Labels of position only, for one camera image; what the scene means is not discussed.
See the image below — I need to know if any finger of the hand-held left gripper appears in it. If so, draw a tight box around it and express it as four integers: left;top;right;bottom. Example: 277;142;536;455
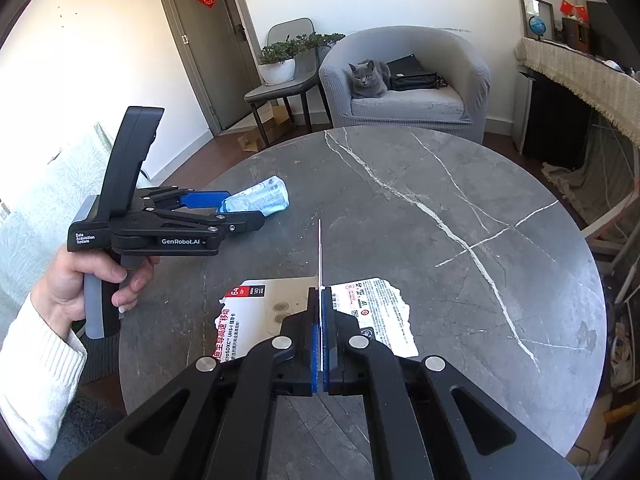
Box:
131;206;266;237
134;186;232;211

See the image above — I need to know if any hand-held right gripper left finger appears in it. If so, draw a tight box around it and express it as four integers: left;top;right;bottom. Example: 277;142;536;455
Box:
59;287;319;480

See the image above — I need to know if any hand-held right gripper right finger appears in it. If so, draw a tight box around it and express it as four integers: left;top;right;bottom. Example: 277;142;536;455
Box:
321;286;583;480

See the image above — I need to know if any blue white plastic packet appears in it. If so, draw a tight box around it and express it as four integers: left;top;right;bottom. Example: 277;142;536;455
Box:
220;175;292;218

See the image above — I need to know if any red white card package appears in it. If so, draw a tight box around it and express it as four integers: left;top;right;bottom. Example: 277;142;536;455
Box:
210;219;420;366

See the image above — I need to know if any person's left hand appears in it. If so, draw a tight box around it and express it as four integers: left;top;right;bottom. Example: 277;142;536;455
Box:
31;249;162;322

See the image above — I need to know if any pale patterned sofa cover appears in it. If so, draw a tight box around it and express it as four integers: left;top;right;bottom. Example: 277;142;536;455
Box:
0;122;118;311

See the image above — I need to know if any cardboard box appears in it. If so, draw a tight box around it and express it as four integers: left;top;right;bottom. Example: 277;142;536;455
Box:
237;105;293;152

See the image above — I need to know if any grey dining chair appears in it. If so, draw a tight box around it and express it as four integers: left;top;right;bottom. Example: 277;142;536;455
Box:
244;17;333;148

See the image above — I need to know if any grey door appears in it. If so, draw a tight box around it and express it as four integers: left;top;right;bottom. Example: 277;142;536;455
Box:
152;0;263;136

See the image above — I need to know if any potted plant in white pot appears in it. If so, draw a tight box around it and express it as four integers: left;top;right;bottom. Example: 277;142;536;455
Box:
257;31;346;86

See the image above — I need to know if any grey cat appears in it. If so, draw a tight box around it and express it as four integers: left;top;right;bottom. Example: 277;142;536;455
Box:
348;59;393;100

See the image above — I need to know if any grey armchair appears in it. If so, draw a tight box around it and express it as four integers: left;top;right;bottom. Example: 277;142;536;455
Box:
318;26;492;146

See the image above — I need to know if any black leather bag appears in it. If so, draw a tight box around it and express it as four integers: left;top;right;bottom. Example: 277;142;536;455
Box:
386;53;446;92

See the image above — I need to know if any black cabinet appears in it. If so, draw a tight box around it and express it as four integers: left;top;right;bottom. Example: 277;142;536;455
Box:
520;72;593;171

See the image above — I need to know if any beige fringed tablecloth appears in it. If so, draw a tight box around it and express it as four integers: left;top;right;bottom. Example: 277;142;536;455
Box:
515;36;640;148

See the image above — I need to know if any brown wooden box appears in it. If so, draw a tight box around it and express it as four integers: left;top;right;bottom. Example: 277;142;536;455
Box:
561;16;593;53

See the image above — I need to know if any black monitor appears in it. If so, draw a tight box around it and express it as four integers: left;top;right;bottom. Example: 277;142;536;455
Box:
585;0;636;63

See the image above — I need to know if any wooden picture frame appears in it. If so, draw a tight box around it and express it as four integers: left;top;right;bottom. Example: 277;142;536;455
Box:
518;0;556;41

